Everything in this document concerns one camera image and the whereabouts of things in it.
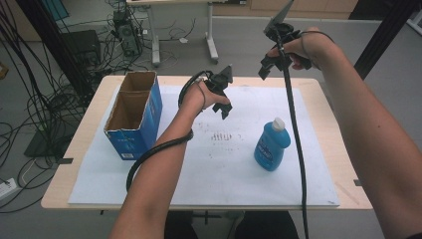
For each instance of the white power strip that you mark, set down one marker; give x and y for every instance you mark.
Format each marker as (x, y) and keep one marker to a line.
(6, 188)

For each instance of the black case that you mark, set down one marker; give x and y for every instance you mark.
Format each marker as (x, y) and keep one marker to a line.
(83, 45)

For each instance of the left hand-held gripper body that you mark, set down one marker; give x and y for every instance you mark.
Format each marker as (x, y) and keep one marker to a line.
(219, 83)

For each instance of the black floor plate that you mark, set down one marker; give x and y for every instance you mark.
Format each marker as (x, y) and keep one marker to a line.
(43, 146)

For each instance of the person's right leg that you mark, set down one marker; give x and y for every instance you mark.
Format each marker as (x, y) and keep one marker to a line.
(268, 227)

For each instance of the person's right hand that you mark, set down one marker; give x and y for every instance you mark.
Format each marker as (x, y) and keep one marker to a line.
(312, 46)

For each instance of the person's left leg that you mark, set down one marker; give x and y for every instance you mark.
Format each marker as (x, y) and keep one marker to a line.
(177, 227)

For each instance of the white desk frame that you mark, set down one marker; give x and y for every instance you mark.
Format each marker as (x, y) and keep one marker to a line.
(211, 40)

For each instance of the person's leg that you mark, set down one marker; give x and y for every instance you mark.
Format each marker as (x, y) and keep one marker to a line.
(177, 227)
(268, 227)

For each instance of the blue cardboard box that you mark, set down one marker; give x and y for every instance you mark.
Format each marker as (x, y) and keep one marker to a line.
(139, 139)

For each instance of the wooden cabinet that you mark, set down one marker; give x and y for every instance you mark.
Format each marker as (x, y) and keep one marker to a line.
(298, 8)

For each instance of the white table mat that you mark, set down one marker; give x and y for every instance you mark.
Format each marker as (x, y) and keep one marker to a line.
(215, 179)

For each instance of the person's left hand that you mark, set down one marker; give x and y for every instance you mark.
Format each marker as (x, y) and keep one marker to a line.
(198, 98)

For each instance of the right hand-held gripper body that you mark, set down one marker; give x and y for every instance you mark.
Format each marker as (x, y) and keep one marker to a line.
(282, 31)

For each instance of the black metal stand pole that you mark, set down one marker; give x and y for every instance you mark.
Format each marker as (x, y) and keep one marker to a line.
(49, 43)
(381, 40)

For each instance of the black computer tower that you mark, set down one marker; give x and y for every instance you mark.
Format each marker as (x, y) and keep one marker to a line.
(127, 33)

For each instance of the blue bottle with white cap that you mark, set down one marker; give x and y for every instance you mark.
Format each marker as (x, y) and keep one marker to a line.
(270, 149)

